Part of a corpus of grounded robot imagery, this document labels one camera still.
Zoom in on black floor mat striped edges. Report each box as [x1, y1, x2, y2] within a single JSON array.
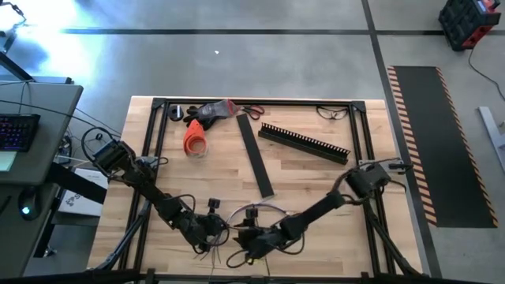
[[386, 65, 499, 229]]

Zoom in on black computer mouse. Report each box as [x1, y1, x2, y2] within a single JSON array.
[[17, 188, 40, 221]]

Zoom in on red-handled scissors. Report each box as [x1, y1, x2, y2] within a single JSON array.
[[238, 104, 265, 121]]

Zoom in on pale green sticky note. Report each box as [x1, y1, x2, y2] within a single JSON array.
[[0, 151, 17, 173]]

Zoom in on grey desk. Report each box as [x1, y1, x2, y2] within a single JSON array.
[[0, 77, 84, 279]]

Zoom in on black slotted cable duct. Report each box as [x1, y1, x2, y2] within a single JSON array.
[[257, 121, 351, 166]]

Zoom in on black tape roll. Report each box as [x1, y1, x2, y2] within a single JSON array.
[[167, 104, 185, 121]]

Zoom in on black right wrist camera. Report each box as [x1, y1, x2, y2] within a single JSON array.
[[244, 207, 260, 228]]

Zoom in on backlit black keyboard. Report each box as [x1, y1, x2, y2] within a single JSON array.
[[0, 113, 41, 153]]

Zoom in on white post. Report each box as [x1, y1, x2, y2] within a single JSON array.
[[477, 105, 505, 174]]

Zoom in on white cable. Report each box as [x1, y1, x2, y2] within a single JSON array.
[[226, 202, 277, 228]]

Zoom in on grey and black work glove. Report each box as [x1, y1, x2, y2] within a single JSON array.
[[183, 99, 241, 131]]

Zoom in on white cardboard box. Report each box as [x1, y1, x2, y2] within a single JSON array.
[[57, 167, 110, 218]]

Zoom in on black and red toolbox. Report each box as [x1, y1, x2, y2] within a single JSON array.
[[437, 0, 502, 51]]

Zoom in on black aluminium table frame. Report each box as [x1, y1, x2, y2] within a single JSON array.
[[86, 96, 427, 284]]

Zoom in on black duct cover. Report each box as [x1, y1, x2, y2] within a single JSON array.
[[235, 113, 275, 200]]

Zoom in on clear safety glasses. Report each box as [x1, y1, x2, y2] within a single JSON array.
[[315, 105, 349, 121]]

